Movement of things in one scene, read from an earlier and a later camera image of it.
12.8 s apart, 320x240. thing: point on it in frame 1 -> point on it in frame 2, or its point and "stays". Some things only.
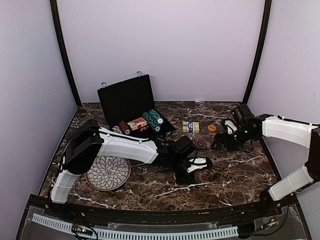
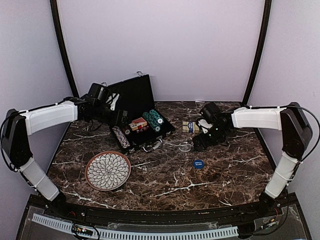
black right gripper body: (233, 143) -> (213, 139)
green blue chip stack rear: (158, 118) stays
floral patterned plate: (108, 173) stays
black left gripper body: (180, 179) -> (122, 123)
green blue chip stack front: (151, 122) stays
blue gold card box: (190, 127) stays
